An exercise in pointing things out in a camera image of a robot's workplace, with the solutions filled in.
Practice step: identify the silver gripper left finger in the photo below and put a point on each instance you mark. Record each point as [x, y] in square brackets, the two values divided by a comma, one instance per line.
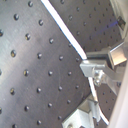
[84, 115]

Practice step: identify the black perforated breadboard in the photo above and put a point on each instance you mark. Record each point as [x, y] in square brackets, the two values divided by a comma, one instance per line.
[41, 82]

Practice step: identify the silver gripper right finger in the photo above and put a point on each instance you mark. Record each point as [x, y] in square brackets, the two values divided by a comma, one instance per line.
[101, 65]

